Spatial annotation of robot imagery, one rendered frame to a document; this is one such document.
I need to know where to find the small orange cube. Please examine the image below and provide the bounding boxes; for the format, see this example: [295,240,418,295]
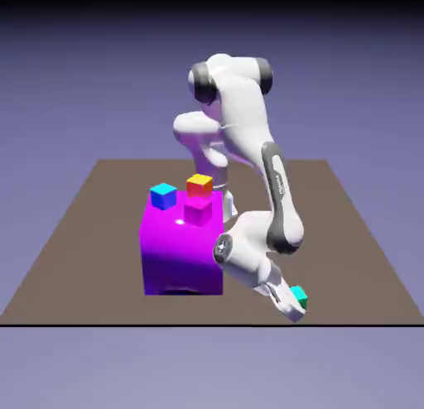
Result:
[185,173,214,199]

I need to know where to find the large magenta box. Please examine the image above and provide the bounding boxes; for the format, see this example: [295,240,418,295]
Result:
[139,189,224,296]

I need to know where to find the small blue cube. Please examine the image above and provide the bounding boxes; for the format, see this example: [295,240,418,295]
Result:
[149,182,178,211]

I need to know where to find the small teal cube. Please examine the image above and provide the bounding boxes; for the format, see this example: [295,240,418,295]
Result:
[289,285,309,310]

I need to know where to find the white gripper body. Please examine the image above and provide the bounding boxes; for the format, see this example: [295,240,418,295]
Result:
[253,275,307,324]

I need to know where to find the small pink cube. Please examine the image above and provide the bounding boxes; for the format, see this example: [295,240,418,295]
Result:
[183,197,214,228]

